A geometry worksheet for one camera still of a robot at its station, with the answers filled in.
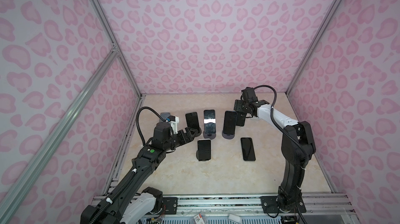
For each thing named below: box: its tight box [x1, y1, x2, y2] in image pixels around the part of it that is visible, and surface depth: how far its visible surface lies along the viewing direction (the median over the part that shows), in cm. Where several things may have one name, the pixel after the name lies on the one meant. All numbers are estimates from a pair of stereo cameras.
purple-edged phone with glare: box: [203, 109, 217, 134], surface depth 94 cm
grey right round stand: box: [221, 131, 236, 140], surface depth 99 cm
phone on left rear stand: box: [185, 111, 200, 133], surface depth 92 cm
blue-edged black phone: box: [222, 110, 239, 135], surface depth 92 cm
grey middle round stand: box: [203, 130, 217, 140], surface depth 99 cm
